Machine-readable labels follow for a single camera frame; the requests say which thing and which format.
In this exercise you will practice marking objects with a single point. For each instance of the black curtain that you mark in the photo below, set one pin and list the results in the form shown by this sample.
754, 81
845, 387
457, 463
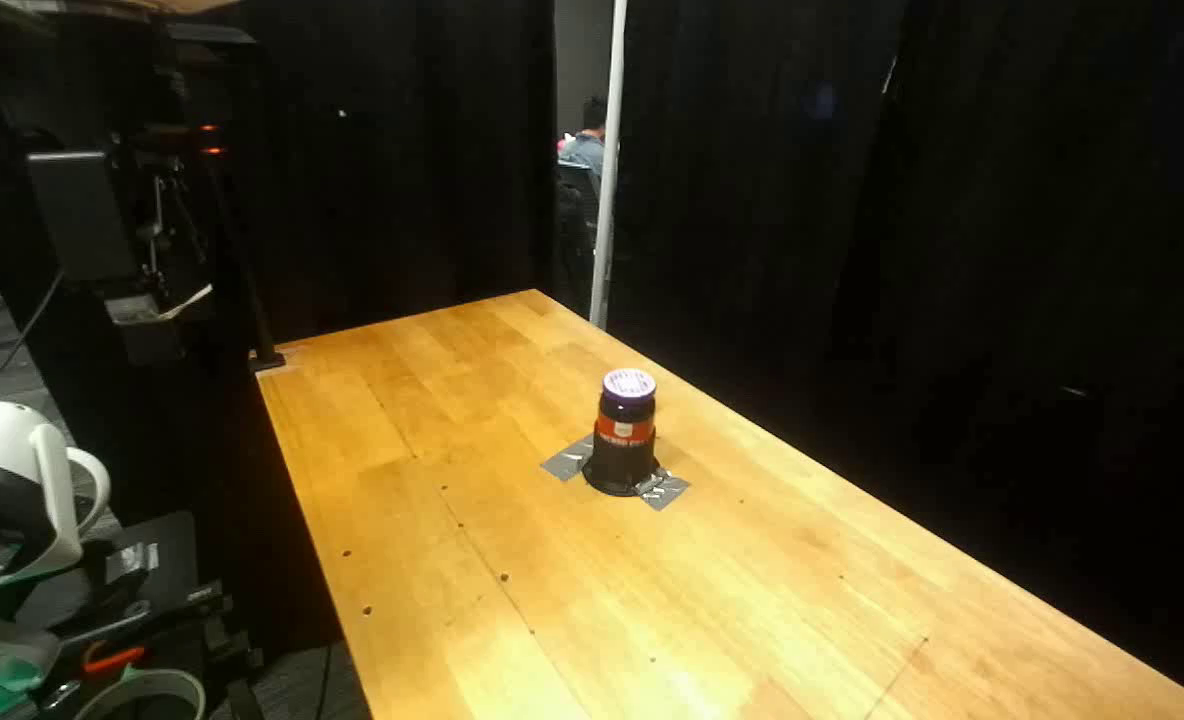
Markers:
964, 266
395, 160

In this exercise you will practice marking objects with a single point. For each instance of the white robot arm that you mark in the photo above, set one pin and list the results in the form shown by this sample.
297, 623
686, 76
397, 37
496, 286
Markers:
7, 466

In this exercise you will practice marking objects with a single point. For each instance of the grey duct tape piece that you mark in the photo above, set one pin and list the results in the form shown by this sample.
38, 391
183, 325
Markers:
663, 488
565, 463

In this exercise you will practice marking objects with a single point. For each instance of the white vertical pole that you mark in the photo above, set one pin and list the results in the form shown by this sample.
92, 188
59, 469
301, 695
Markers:
607, 160

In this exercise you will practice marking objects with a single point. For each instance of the black monitor panel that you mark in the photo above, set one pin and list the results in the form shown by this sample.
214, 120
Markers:
76, 212

